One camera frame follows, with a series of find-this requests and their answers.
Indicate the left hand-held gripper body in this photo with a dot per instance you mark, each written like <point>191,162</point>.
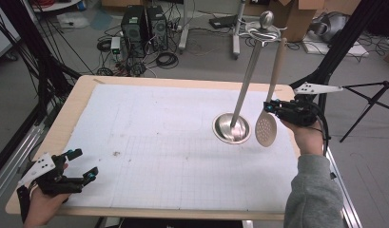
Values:
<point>43,166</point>

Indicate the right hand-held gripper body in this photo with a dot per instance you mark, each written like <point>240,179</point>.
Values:
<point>296,114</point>

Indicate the beige slotted spoon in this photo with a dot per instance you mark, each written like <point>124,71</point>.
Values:
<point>265,128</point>

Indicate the metal utensil stand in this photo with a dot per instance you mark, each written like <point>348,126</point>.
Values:
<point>246,85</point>

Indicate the person's right hand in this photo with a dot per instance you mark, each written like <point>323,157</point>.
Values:
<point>307,139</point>

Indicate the person's left hand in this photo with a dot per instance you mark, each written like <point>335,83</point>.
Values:
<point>40,209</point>

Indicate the black tripod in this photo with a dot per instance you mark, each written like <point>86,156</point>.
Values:
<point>371,101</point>

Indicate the flat white board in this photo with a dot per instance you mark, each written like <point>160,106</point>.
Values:
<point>338,49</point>

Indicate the white grid mat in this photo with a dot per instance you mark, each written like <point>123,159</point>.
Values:
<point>170,152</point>

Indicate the cardboard box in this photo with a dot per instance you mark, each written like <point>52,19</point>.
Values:
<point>296,17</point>

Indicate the grey bag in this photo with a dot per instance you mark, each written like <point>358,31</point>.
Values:
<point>330,25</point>

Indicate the black flat device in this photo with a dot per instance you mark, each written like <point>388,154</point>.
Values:
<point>223,21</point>

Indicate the white desk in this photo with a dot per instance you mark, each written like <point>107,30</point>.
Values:
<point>184,28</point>

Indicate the small white green box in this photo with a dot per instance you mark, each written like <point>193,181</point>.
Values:
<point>115,45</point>

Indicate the black computer tower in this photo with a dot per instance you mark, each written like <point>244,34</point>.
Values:
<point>133,30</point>
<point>158,27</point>

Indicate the round white table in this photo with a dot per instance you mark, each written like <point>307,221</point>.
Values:
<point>55,4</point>

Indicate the aluminium rail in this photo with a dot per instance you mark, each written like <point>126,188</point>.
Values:
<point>344,193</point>
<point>14,164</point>

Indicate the black frame beam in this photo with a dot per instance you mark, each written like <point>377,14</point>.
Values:
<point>344,41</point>

